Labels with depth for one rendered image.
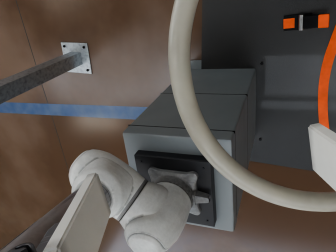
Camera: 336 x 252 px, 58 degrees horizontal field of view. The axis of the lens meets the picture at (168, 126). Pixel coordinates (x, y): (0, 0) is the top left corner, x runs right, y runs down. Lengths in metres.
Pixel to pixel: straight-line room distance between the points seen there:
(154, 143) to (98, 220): 0.90
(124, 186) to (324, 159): 0.74
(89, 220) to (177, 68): 0.28
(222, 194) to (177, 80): 0.75
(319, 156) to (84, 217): 0.13
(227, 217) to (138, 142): 0.43
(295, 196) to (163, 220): 0.48
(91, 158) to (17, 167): 2.19
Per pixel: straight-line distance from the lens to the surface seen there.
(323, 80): 1.72
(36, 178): 3.00
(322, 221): 2.23
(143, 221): 0.90
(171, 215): 0.93
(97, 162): 0.92
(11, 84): 1.67
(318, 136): 0.18
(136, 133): 1.09
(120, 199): 0.88
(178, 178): 1.04
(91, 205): 0.18
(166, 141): 1.05
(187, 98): 0.42
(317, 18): 1.61
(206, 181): 1.05
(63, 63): 1.95
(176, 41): 0.41
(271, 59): 1.69
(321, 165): 0.19
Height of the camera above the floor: 1.64
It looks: 56 degrees down
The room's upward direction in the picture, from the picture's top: 143 degrees counter-clockwise
